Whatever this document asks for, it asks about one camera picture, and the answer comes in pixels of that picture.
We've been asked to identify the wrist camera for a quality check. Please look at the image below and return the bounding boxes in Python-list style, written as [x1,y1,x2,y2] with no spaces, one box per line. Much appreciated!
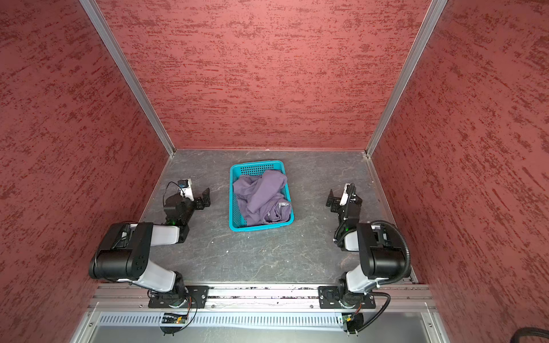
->
[340,183,355,207]
[177,179,194,202]

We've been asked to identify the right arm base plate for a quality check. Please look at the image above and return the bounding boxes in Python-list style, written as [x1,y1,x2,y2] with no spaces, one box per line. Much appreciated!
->
[318,286,376,310]

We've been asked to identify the purple trousers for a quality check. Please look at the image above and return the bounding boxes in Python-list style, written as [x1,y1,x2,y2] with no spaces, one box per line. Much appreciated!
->
[233,170,293,227]

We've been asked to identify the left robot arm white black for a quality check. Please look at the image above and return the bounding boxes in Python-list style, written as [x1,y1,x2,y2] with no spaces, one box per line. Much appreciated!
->
[89,187,211,309]

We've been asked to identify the white vented cable duct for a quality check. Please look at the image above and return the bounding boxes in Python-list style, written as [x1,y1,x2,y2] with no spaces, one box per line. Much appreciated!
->
[97,312,343,330]

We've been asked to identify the aluminium front rail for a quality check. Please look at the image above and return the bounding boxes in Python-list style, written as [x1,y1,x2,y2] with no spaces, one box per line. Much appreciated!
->
[86,283,437,312]

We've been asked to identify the right circuit board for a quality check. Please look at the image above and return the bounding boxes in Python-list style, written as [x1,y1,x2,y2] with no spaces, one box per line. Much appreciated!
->
[342,313,365,334]

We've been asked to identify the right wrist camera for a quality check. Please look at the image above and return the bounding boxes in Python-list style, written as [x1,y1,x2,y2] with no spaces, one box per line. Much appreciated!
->
[340,183,355,207]

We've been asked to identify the circuit board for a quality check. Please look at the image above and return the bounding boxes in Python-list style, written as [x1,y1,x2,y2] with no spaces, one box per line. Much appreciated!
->
[342,313,365,334]
[161,312,189,325]

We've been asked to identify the right corner aluminium post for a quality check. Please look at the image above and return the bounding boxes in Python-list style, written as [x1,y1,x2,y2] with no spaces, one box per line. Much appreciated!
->
[365,0,447,159]

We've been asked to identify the left circuit board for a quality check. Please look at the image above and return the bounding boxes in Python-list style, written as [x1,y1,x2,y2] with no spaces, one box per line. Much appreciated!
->
[161,312,189,325]

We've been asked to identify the corner aluminium post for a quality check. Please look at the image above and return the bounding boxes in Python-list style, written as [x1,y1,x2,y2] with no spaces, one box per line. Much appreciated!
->
[365,0,447,159]
[79,0,177,158]

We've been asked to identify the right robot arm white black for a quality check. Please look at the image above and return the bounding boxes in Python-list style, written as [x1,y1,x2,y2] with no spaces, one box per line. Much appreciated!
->
[326,183,412,309]

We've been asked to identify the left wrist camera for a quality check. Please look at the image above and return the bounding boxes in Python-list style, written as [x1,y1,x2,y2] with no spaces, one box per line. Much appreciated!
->
[177,179,194,202]

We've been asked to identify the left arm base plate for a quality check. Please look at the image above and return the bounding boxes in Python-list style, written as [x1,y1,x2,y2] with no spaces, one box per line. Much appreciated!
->
[148,285,210,311]

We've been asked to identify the left corner aluminium post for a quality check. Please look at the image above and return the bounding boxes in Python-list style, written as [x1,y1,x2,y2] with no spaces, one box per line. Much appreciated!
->
[79,0,177,158]

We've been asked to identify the black hose bottom right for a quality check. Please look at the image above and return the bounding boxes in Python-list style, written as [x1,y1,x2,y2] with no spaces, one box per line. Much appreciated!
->
[509,326,549,343]

